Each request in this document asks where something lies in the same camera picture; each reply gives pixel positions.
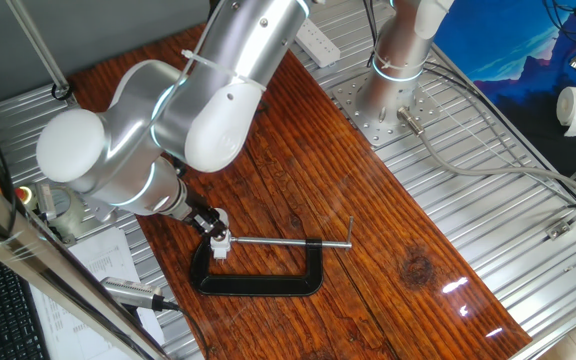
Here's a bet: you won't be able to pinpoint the white power strip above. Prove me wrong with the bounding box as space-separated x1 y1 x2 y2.
295 18 342 69

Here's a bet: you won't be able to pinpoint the white lamp socket adapter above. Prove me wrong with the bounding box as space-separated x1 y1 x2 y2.
209 232 233 261

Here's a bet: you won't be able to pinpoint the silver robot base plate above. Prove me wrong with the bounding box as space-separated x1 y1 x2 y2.
331 74 442 148

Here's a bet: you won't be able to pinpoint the brown wooden board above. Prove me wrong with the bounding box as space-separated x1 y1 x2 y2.
67 24 533 360

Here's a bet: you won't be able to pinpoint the blue landscape poster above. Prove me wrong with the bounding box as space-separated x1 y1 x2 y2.
432 0 576 176

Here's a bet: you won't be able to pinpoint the silver metal bracket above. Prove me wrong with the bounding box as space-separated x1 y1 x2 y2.
35 182 55 224

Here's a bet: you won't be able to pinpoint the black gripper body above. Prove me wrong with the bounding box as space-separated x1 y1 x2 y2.
181 192 219 232

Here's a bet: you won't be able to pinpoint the black keyboard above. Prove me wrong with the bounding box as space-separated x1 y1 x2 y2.
0 239 52 360

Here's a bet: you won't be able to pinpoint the red emergency stop button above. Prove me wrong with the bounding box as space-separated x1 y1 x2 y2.
14 183 39 207

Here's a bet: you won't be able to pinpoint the silver ribbed depth camera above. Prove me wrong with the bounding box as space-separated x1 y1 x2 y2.
99 276 165 312

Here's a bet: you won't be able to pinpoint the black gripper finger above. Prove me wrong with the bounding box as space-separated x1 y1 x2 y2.
198 217 229 239

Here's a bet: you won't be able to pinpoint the printed paper sheets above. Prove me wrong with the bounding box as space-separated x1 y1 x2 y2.
27 227 167 360

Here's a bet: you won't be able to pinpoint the black cable loop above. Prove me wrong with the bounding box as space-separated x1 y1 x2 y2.
50 81 75 102

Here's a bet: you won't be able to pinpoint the black C-clamp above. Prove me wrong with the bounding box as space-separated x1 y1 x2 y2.
189 215 355 297

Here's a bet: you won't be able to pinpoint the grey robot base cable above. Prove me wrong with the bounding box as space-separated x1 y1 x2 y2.
396 105 576 211

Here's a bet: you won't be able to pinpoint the black depth camera cable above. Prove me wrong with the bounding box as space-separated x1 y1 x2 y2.
160 298 210 360

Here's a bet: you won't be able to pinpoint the aluminium profile post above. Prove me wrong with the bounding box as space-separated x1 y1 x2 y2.
5 0 77 104

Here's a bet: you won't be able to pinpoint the shiny metal frame bar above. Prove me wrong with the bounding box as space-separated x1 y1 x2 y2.
0 164 169 360

